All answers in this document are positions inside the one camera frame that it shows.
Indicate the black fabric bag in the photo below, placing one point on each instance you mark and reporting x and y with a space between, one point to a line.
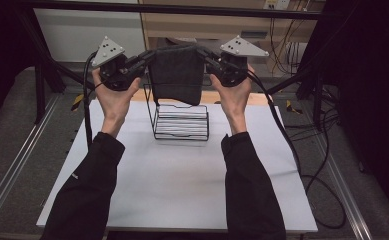
177 75

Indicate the white table cover sheet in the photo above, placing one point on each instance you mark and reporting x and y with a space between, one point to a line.
168 173

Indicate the aluminium rail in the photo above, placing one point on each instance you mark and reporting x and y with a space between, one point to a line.
17 160
343 190

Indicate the white power strip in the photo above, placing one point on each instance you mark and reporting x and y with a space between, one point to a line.
277 4

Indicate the white cabinet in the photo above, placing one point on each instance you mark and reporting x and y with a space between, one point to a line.
78 33

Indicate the light wooden desk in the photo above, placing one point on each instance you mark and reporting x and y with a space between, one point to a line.
215 26

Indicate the grey chair base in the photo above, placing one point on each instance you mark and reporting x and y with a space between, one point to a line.
182 40

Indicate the wooden table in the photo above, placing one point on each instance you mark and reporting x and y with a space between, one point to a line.
212 97

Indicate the yellow black tape strip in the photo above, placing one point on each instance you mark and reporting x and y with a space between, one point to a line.
292 107
77 102

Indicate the black metal frame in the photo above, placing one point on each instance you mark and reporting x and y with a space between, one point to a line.
42 73

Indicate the person's left hand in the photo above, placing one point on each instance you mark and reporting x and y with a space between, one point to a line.
115 100

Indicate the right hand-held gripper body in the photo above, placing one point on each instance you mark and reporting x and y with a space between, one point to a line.
233 65

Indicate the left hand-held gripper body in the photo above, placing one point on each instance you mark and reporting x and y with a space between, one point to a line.
113 66

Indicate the person's right hand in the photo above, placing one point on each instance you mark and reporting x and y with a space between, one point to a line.
233 100

